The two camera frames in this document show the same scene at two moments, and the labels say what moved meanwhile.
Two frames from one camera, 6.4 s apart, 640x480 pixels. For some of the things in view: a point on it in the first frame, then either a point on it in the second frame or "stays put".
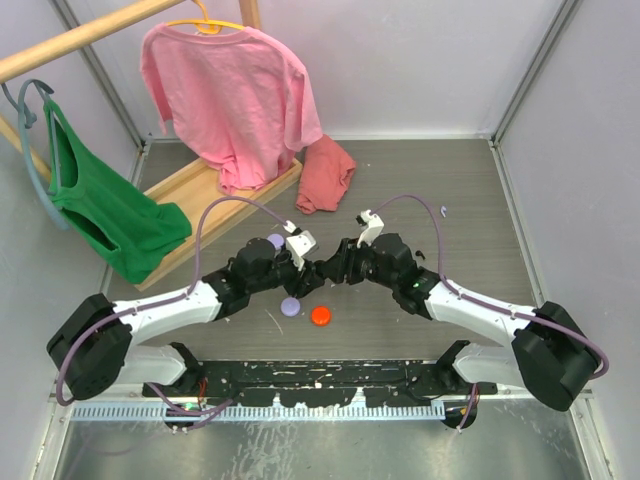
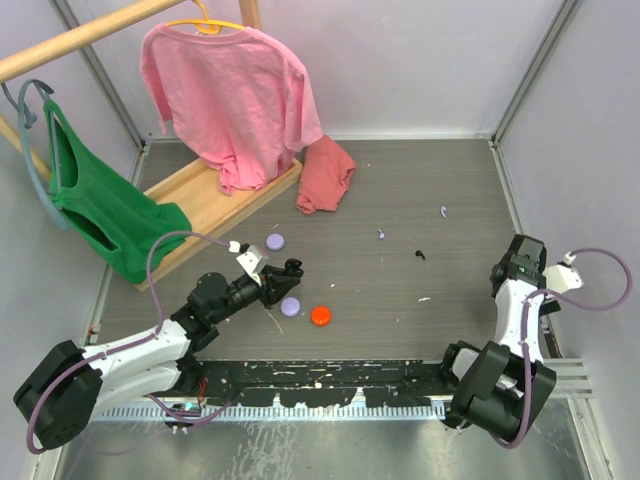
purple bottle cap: (290, 306) stays put
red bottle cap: (321, 315) stays put
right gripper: (344, 263) → (539, 270)
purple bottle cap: (277, 240) stays put
